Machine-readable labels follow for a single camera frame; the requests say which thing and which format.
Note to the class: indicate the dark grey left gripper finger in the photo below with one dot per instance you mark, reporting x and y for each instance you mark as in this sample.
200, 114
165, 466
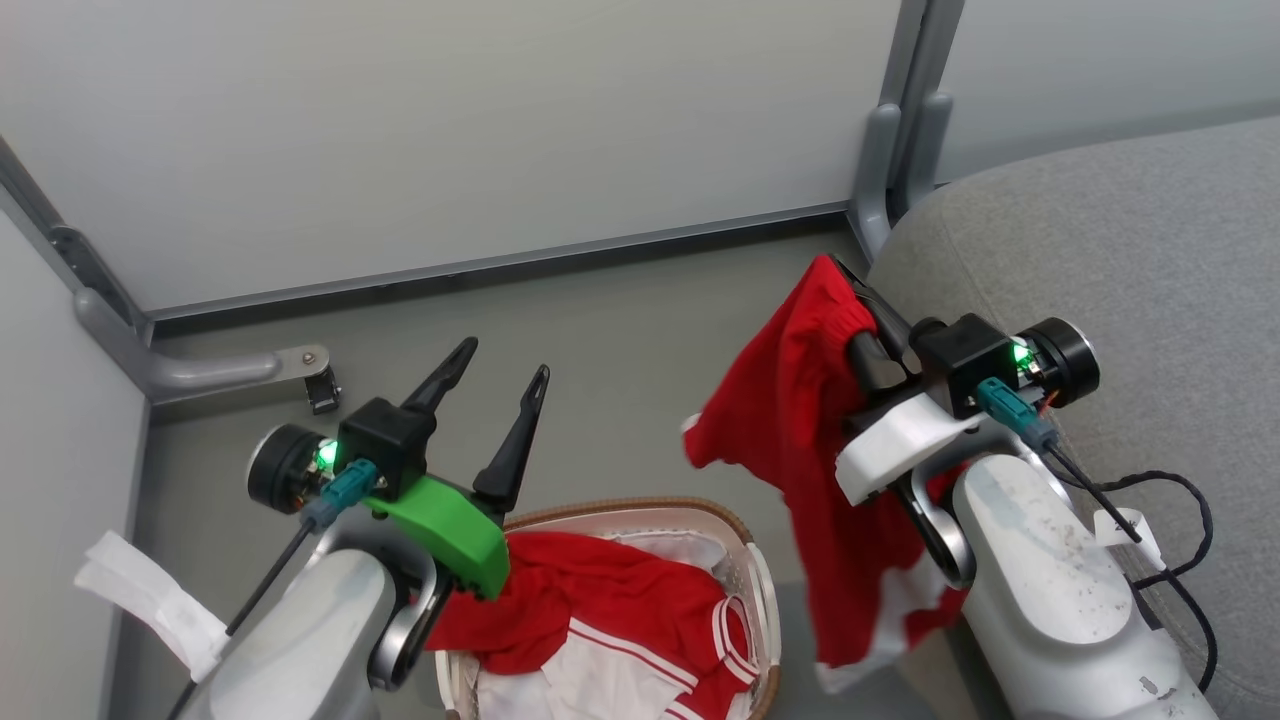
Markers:
512, 445
442, 378

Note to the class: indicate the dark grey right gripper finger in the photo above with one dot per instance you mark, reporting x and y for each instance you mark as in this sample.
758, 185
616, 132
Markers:
885, 310
876, 366

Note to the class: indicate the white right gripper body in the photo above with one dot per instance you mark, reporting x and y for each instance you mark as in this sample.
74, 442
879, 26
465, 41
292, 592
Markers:
900, 440

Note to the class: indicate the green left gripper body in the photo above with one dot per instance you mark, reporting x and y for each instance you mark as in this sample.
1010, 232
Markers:
450, 530

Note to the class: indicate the red garment with white trim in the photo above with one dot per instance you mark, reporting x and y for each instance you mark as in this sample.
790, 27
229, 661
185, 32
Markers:
790, 420

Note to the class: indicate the red white striped garment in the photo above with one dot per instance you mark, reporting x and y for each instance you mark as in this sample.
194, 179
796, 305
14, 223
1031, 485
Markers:
600, 585

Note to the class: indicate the white basket liner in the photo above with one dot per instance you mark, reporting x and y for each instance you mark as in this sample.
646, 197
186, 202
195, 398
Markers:
670, 550

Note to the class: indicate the white woven laundry basket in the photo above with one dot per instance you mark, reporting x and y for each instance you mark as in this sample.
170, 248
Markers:
757, 590

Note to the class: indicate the grey fabric sofa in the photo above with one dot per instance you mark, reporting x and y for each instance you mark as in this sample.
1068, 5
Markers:
1150, 280

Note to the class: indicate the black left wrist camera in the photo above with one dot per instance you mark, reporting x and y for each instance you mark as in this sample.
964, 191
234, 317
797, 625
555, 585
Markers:
385, 440

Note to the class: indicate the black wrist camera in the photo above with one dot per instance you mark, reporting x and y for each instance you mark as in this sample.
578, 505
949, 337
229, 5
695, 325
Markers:
965, 365
385, 440

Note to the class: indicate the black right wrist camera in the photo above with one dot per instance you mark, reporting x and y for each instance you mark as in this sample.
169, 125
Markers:
965, 365

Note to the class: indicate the grey partition base rail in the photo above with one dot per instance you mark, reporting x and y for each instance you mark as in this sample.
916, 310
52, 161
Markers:
500, 262

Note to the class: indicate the grey partition post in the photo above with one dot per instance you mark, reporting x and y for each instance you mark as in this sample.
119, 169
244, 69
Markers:
872, 170

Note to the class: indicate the grey side partition frame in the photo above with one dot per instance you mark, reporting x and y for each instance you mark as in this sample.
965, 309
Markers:
30, 195

